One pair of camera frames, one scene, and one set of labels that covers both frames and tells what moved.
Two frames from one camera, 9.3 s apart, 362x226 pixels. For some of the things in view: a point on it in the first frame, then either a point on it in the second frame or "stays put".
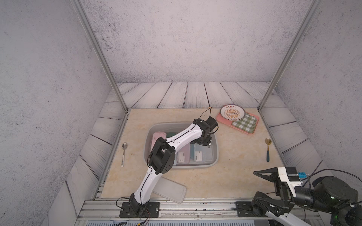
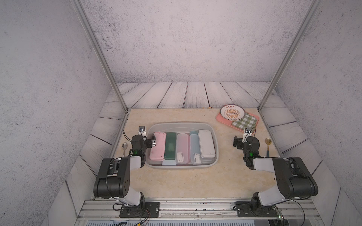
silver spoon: [124, 146] stays put
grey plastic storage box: [190, 156] stays put
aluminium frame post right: [309, 13] stays put
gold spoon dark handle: [268, 141] stays put
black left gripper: [208, 143] → [149, 144]
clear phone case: [170, 189] → [207, 144]
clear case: [183, 155] stays put
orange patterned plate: [232, 112] stays put
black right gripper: [281, 189] → [238, 140]
